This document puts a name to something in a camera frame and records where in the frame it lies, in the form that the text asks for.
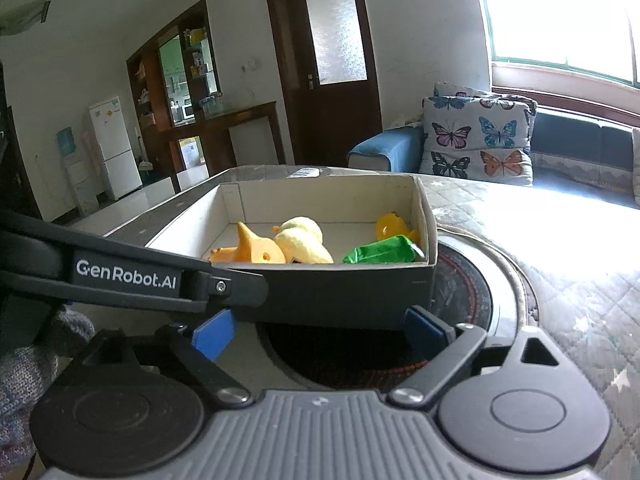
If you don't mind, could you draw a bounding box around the window with green frame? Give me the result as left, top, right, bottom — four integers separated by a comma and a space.
482, 0, 639, 87

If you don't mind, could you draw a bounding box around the green block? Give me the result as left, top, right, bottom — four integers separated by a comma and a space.
342, 235, 425, 264

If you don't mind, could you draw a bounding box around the dark wooden door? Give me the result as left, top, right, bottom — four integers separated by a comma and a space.
267, 0, 382, 166

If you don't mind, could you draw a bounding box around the open cardboard box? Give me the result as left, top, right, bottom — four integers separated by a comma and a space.
113, 166, 438, 330

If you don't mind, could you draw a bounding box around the grey quilted star cover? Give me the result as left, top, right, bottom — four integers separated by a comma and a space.
209, 162, 640, 480

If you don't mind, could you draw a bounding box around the butterfly print pillow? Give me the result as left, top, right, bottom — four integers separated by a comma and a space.
420, 82, 537, 186

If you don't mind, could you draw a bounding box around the white remote control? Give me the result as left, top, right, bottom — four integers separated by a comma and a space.
288, 167, 321, 179

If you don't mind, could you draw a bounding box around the round black induction cooker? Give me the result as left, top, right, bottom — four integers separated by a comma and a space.
256, 231, 538, 392

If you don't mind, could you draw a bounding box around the water dispenser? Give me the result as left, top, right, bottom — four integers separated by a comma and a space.
56, 127, 99, 217

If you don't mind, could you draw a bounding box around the grey knitted gloved hand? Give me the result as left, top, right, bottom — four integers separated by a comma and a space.
1, 309, 96, 477

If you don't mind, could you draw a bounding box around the dark wooden cabinet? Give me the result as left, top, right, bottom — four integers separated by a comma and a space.
126, 0, 285, 191

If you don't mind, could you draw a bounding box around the white refrigerator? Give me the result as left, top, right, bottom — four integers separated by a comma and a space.
88, 98, 142, 202

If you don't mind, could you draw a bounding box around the white folded cushion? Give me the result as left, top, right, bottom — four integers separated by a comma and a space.
632, 128, 640, 204

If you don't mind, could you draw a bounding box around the yellow plush chick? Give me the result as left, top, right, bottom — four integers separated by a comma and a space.
272, 217, 334, 264

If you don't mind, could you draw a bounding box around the orange toy dinosaur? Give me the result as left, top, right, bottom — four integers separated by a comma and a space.
208, 222, 286, 264

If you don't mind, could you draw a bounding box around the yellow rubber bear toy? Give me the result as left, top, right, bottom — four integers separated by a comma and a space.
375, 211, 420, 245

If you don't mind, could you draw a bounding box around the blue sofa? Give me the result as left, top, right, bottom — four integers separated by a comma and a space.
348, 107, 639, 208

